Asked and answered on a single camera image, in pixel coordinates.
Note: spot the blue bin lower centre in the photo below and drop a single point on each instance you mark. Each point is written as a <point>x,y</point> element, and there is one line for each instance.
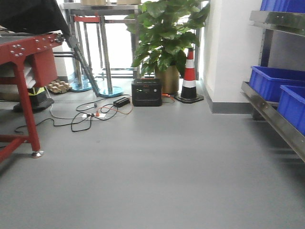
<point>292,106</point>

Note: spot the gold plant pot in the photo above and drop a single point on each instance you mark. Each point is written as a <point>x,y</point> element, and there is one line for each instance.
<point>169,79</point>

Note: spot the red metal table frame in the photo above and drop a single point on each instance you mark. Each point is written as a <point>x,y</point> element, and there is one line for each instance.
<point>15,48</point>

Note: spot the black yellow striped base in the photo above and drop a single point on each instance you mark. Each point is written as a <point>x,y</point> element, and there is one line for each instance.
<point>38,99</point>

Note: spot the steel table with legs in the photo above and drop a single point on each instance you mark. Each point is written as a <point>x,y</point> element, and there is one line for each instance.
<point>78,16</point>

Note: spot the blue bin lower right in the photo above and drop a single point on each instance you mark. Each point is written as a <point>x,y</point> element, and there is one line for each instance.
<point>267,81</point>

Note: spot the white power strip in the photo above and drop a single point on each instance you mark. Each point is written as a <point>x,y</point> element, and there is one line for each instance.
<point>88,115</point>

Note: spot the black power adapter brick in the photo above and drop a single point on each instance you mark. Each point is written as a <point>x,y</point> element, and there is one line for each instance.
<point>121,102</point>

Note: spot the steel shelf front rail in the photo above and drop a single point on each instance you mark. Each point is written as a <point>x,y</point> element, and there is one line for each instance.
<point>294,138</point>

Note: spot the green potted plant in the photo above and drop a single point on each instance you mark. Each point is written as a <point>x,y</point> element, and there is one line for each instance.
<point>166,29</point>

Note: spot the orange white traffic cone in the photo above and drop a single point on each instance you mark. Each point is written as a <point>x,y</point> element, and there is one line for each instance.
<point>189,93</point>

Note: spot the black cloth cover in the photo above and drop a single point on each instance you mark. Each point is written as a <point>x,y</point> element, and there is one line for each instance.
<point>32,16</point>

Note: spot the wooden blocks pile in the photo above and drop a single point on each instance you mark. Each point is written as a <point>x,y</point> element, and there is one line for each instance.
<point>58,87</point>

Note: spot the black portable power station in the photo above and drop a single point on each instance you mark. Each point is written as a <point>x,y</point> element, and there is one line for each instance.
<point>146,92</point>

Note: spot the blue bin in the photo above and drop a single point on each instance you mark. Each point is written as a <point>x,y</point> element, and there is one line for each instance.
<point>292,106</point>
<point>267,81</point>

